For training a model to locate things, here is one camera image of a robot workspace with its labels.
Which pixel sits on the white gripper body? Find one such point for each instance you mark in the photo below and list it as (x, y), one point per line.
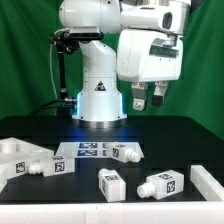
(146, 56)

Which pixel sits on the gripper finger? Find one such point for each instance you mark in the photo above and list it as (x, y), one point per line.
(139, 96)
(159, 93)

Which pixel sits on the white square table top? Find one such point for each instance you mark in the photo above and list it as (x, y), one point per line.
(16, 155)

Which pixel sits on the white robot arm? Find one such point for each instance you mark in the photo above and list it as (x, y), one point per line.
(100, 104)

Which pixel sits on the white tag sheet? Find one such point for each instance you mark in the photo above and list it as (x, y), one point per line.
(93, 149)

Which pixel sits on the black camera on stand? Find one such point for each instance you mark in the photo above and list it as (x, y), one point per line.
(67, 41)

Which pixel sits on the white right obstacle wall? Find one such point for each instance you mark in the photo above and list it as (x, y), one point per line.
(206, 184)

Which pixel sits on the white front wall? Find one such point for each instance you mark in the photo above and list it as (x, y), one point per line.
(115, 213)

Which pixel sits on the white left wall block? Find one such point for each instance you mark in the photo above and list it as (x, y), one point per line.
(3, 178)

